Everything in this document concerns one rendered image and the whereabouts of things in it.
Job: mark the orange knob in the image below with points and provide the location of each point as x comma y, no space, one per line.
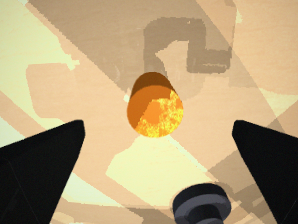
154,108

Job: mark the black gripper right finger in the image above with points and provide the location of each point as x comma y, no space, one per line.
272,159

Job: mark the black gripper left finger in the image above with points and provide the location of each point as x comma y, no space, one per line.
34,172

